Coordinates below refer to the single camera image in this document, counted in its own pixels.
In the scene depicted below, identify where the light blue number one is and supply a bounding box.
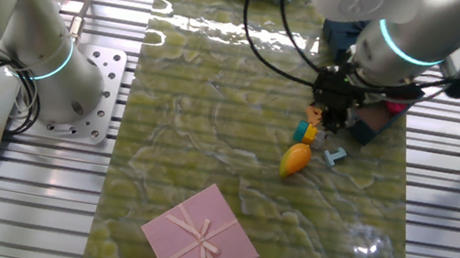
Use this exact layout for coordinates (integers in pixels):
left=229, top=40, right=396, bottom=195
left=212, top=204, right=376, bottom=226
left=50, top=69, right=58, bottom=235
left=321, top=144, right=349, bottom=169

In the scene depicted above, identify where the silver robot mounting plate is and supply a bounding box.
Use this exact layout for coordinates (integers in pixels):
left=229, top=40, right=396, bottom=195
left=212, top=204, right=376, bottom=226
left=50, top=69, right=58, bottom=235
left=6, top=33, right=131, bottom=149

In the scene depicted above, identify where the dark blue gift box base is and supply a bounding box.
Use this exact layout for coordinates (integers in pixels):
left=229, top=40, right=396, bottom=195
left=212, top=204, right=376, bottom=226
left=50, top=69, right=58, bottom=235
left=345, top=74, right=427, bottom=155

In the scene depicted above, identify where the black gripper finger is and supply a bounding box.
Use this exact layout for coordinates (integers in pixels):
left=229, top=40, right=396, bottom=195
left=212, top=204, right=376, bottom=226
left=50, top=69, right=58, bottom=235
left=319, top=107, right=338, bottom=133
left=333, top=108, right=353, bottom=136

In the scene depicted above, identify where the yellow toy mango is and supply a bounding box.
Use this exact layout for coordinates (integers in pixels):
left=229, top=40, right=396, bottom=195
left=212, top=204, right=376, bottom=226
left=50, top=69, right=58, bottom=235
left=277, top=140, right=315, bottom=183

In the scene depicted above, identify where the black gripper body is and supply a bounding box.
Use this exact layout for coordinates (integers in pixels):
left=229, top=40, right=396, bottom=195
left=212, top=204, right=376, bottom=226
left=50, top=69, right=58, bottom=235
left=309, top=66, right=368, bottom=117

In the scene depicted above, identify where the tan wooden number four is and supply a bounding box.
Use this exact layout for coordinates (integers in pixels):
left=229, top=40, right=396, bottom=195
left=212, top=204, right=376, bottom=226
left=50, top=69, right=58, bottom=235
left=303, top=104, right=325, bottom=129

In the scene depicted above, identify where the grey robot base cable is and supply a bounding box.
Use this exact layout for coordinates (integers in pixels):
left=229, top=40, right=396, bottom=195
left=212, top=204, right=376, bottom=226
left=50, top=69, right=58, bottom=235
left=29, top=0, right=93, bottom=47

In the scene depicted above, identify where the pink ribboned gift box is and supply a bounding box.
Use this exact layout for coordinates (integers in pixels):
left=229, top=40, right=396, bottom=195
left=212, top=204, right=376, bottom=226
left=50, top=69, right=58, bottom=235
left=135, top=173, right=271, bottom=258

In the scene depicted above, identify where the dark blue ribboned box lid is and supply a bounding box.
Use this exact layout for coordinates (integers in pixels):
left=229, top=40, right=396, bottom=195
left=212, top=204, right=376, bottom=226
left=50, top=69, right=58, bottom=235
left=317, top=15, right=372, bottom=69

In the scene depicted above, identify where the green marble pattern mat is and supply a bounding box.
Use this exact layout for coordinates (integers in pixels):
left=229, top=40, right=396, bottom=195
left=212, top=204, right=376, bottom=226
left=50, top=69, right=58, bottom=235
left=80, top=0, right=456, bottom=258

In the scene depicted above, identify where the yellow teal clear brick stack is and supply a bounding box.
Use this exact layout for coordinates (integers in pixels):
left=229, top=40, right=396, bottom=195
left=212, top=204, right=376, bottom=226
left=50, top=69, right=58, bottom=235
left=291, top=119, right=330, bottom=150

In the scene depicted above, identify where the pink translucent plastic toy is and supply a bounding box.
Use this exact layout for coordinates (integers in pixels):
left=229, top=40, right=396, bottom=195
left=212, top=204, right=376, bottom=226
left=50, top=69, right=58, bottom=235
left=383, top=99, right=408, bottom=118

